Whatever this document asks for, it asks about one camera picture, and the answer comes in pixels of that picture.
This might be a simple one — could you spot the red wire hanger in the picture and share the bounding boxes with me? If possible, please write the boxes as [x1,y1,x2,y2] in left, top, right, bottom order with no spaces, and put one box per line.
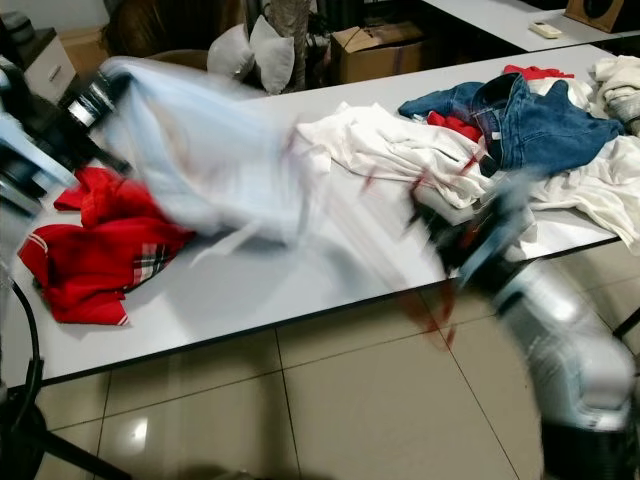
[360,140,461,351]

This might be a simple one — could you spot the white shirt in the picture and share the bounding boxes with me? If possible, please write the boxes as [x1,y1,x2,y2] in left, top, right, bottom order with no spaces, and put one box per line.
[105,55,306,251]

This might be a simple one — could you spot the brown armchair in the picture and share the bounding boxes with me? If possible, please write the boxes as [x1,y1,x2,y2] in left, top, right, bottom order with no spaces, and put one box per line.
[105,0,241,61]

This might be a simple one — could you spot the plain red garment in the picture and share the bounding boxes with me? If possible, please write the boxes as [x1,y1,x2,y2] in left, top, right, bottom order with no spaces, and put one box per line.
[425,63,576,146]

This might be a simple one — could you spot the white crumpled garment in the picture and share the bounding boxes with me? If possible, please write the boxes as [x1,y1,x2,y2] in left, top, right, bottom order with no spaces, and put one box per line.
[295,100,523,219]
[528,135,640,248]

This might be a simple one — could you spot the blue denim jeans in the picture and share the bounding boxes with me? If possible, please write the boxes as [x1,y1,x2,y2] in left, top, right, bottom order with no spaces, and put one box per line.
[397,72,626,179]

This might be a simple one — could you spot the white pillow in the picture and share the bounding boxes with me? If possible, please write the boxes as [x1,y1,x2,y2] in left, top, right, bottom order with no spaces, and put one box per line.
[248,14,296,96]
[206,24,256,81]

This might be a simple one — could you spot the long white table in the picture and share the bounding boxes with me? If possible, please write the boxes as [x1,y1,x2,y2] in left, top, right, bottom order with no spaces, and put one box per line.
[0,42,640,391]

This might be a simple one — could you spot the red garment white trim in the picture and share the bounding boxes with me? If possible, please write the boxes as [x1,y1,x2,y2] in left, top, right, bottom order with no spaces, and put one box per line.
[18,165,196,327]

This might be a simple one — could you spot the open cardboard box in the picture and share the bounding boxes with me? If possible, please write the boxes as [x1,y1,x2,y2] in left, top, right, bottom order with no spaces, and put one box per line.
[330,20,423,85]

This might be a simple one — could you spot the white office table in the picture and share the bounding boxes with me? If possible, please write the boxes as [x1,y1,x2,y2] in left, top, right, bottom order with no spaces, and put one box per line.
[420,0,640,53]

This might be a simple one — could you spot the cream crumpled garment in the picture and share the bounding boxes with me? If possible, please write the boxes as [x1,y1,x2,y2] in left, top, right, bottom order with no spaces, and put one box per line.
[588,54,640,136]

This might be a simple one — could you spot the white remote control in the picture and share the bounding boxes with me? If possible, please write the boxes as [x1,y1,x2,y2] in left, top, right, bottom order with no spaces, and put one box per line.
[530,20,565,40]

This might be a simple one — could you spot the wooden speaker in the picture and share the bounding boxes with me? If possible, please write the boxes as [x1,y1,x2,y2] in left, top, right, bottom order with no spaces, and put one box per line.
[565,0,640,33]

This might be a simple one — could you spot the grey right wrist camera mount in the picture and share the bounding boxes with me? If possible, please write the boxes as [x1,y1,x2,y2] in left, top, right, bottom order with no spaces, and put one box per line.
[460,168,551,293]

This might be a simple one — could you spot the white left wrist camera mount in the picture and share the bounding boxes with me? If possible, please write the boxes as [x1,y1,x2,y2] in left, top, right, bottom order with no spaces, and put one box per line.
[0,108,76,216]

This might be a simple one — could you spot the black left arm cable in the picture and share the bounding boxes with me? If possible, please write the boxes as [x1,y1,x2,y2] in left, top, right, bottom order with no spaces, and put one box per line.
[5,275,49,401]

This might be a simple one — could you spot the black robot waist frame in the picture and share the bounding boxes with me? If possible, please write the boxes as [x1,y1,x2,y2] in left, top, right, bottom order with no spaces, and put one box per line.
[0,385,131,480]

